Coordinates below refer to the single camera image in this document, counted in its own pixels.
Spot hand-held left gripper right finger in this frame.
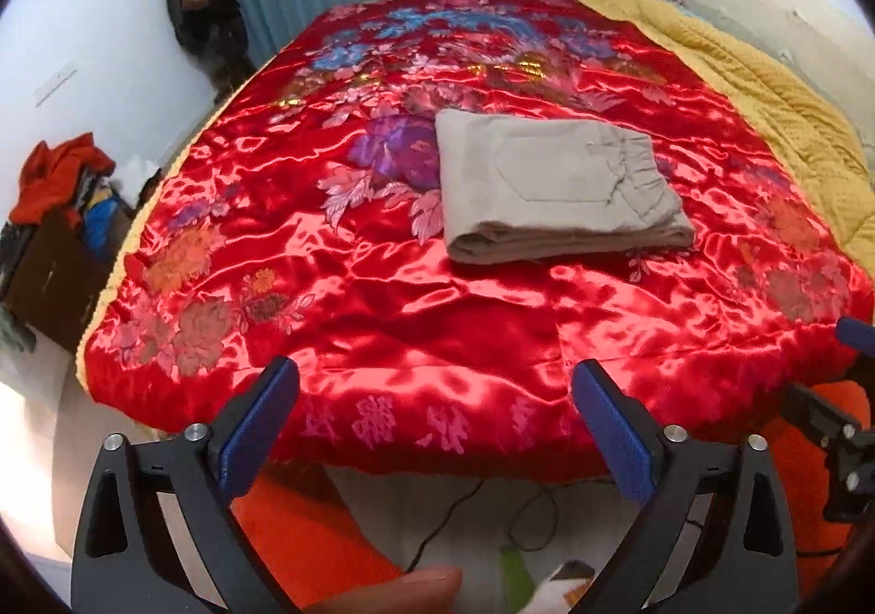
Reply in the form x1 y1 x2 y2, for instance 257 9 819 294
570 358 802 614

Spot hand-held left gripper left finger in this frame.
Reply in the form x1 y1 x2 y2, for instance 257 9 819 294
70 354 302 614

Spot brown cardboard box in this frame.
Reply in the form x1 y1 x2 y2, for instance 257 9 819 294
0 210 131 355

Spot red floral satin blanket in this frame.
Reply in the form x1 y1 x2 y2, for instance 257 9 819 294
82 0 875 484

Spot blue cloth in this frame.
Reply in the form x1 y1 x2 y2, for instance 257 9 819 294
80 194 127 260

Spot white pillow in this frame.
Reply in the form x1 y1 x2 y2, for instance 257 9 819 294
680 0 875 184

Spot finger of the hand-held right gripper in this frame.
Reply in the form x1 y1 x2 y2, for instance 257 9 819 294
835 315 875 355

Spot red cloth pile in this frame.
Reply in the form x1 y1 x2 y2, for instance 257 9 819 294
8 132 117 225

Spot person's orange trousers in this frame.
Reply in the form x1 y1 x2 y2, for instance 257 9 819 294
229 380 872 614

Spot person's left hand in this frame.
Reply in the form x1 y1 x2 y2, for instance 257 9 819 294
301 566 464 614

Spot green packet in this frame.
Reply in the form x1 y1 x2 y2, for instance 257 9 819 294
498 544 538 614

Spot black floor cable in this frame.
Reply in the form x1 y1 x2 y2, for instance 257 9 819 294
403 476 705 574

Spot beige pants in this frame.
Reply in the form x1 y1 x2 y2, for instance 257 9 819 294
434 108 697 266

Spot yellow quilt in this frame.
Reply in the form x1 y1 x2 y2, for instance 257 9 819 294
581 0 875 287

